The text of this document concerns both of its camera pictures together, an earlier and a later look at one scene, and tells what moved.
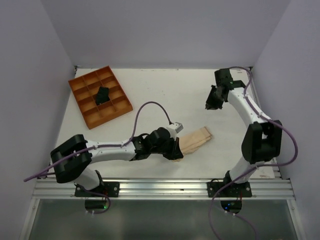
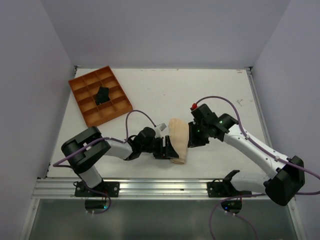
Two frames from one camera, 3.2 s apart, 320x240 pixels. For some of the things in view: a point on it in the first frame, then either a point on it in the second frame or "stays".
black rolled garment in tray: (102, 95) stays
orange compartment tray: (86, 88) stays
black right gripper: (210, 104) to (193, 140)
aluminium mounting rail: (165, 189) stays
